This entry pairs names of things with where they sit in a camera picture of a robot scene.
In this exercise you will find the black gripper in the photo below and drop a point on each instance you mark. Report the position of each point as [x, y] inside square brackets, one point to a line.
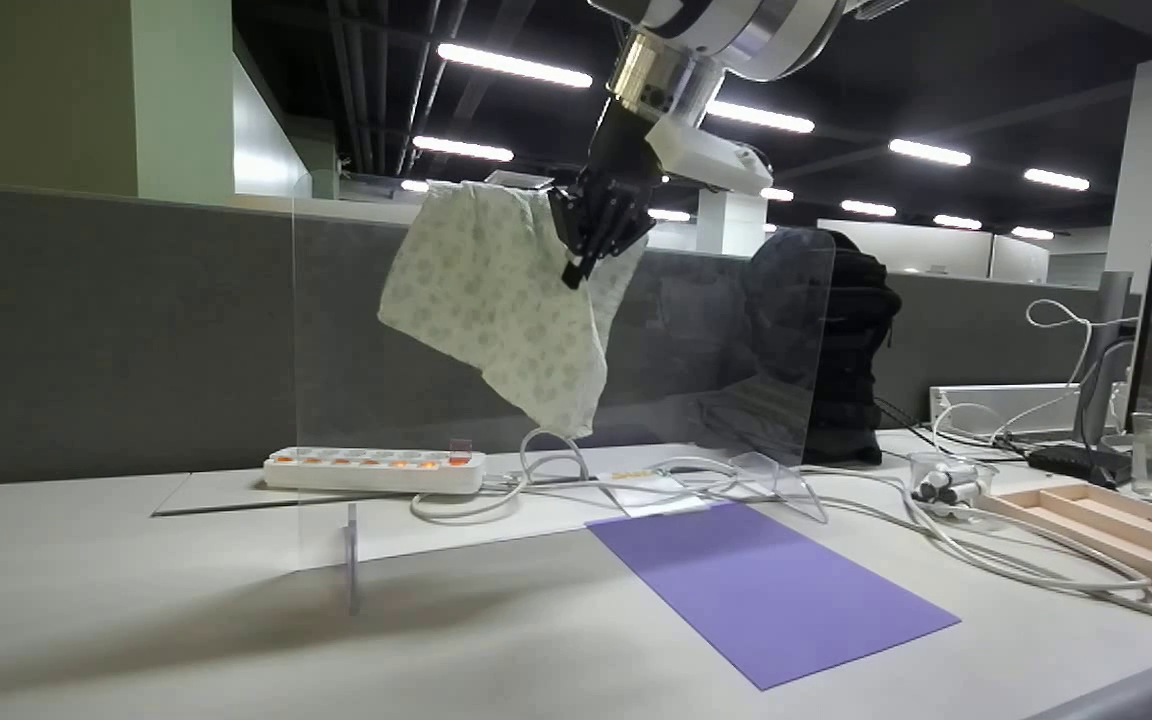
[622, 159]

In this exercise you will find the white patterned cloth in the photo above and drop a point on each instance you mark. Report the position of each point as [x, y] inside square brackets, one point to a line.
[496, 305]

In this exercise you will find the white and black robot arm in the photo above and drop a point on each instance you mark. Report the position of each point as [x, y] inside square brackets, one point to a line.
[737, 30]

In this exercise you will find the long ceiling light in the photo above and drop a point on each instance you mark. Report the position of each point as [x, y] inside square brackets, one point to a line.
[929, 154]
[515, 67]
[461, 148]
[760, 118]
[1056, 178]

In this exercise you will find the clear acrylic panel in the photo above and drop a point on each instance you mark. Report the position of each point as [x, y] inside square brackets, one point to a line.
[336, 344]

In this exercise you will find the white power strip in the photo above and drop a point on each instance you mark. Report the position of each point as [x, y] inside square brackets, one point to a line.
[369, 469]

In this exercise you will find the purple paper sheet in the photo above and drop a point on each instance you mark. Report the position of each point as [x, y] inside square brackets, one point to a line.
[760, 594]

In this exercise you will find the white flat box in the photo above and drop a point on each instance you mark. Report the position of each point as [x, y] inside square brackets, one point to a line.
[1001, 408]

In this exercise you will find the grey office partition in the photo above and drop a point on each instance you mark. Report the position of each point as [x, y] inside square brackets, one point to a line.
[80, 334]

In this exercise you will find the light wooden tray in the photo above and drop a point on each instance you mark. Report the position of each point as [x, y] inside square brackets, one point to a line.
[1120, 529]

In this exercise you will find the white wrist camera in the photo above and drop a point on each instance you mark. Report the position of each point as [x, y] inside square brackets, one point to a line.
[715, 154]

